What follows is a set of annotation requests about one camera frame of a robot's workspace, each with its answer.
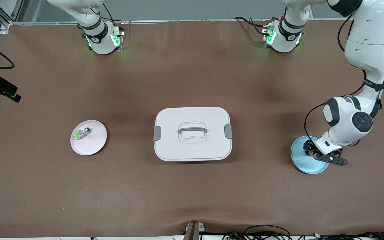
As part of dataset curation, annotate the brown table mat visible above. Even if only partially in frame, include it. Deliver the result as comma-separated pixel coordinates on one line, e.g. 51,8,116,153
0,20,384,238

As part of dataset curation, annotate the black cable bundle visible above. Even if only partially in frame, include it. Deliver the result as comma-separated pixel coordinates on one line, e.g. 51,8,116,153
312,232,384,240

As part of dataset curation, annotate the black base power cable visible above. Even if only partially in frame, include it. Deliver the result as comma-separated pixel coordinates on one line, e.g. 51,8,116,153
103,3,114,22
235,17,271,35

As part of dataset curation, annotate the black looped cable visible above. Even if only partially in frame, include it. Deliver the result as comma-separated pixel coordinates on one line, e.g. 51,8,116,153
243,225,291,240

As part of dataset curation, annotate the metal camera bracket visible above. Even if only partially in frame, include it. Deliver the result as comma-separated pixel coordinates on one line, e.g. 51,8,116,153
184,221,206,240

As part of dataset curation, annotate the pink round plate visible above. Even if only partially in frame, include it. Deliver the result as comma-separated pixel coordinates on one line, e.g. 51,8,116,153
70,120,108,156

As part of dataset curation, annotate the light blue round plate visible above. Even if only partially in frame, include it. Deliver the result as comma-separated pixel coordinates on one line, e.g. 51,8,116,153
290,136,330,175

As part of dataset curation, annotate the aluminium frame strut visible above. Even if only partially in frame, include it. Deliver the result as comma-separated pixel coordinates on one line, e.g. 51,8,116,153
0,0,24,29

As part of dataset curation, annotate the green push-button switch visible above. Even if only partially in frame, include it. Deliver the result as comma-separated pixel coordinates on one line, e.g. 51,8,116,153
74,127,92,141

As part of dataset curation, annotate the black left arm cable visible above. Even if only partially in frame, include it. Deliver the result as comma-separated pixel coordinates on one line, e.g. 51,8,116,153
304,15,384,147

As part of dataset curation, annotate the white lidded storage box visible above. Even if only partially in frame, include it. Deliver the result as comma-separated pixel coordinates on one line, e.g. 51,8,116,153
153,107,233,162

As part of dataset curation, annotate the multicoloured wire bundle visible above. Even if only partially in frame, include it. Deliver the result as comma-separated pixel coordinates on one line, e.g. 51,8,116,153
222,232,246,240

